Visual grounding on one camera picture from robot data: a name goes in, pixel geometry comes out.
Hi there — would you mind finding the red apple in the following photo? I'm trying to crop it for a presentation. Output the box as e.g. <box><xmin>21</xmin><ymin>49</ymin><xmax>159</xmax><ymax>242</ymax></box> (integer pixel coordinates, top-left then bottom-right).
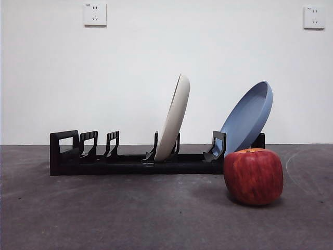
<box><xmin>223</xmin><ymin>148</ymin><xmax>284</xmax><ymax>206</ymax></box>

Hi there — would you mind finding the cream round plate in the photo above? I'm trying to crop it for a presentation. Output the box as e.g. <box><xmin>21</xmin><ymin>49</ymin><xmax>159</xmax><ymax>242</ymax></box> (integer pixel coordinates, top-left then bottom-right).
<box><xmin>153</xmin><ymin>73</ymin><xmax>191</xmax><ymax>163</ymax></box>

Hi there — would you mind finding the black plastic plate rack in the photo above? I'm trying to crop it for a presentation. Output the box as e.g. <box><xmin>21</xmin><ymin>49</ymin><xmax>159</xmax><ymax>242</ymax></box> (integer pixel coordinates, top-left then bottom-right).
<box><xmin>49</xmin><ymin>130</ymin><xmax>266</xmax><ymax>177</ymax></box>

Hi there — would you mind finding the blue round plate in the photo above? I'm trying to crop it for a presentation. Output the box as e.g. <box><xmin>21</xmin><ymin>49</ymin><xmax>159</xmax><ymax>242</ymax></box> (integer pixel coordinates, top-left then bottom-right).
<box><xmin>220</xmin><ymin>81</ymin><xmax>274</xmax><ymax>157</ymax></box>

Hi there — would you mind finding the white wall socket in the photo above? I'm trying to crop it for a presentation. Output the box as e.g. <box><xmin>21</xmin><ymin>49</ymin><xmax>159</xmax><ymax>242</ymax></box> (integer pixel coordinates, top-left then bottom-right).
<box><xmin>303</xmin><ymin>6</ymin><xmax>326</xmax><ymax>30</ymax></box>
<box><xmin>83</xmin><ymin>2</ymin><xmax>108</xmax><ymax>28</ymax></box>

